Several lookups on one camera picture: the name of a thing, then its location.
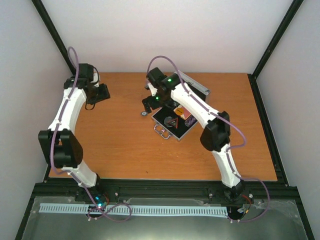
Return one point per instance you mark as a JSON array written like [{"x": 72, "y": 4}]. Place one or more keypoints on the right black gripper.
[{"x": 153, "y": 105}]

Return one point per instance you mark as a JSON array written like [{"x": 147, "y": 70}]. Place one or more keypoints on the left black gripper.
[{"x": 106, "y": 95}]

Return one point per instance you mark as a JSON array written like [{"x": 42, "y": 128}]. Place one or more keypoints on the single blue green chip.
[{"x": 144, "y": 113}]

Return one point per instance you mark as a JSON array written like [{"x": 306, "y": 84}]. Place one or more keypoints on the clear round dealer button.
[{"x": 165, "y": 121}]

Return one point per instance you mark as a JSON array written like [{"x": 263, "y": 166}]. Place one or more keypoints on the aluminium poker case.
[{"x": 159, "y": 116}]

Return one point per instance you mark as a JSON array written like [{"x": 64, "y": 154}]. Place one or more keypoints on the orange blue round button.
[{"x": 179, "y": 111}]

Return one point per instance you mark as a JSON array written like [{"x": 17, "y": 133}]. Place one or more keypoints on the red black triangular button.
[{"x": 173, "y": 122}]

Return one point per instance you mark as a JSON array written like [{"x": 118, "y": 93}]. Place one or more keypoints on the playing card deck box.
[{"x": 186, "y": 115}]

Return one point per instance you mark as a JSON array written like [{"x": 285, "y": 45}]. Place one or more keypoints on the tall purple chip stack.
[{"x": 189, "y": 122}]

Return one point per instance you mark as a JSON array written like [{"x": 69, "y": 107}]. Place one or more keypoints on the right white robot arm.
[{"x": 216, "y": 126}]

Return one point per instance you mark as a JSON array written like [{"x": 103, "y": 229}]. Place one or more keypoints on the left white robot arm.
[{"x": 60, "y": 147}]

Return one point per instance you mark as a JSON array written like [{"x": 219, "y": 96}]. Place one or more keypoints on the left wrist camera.
[{"x": 88, "y": 71}]

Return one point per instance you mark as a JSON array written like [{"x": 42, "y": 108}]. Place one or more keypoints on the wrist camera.
[
  {"x": 88, "y": 71},
  {"x": 153, "y": 80}
]

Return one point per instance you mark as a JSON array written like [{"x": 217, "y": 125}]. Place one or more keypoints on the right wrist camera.
[{"x": 153, "y": 80}]

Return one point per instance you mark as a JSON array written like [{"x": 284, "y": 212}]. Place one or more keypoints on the white slotted cable duct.
[{"x": 136, "y": 210}]

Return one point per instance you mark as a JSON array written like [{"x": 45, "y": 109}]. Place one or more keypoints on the black aluminium frame rail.
[{"x": 208, "y": 191}]

